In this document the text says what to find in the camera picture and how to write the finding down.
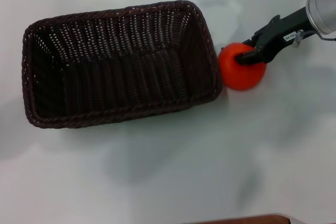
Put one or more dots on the orange-red tomato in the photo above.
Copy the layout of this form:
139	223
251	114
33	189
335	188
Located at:
237	73

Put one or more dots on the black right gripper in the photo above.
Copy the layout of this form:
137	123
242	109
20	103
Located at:
282	35

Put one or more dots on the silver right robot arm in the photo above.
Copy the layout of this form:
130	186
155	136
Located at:
323	11

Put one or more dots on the brown wooden edge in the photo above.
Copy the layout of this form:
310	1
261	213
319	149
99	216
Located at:
246	219

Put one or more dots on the dark brown woven basket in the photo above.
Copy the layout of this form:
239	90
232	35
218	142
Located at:
123	77

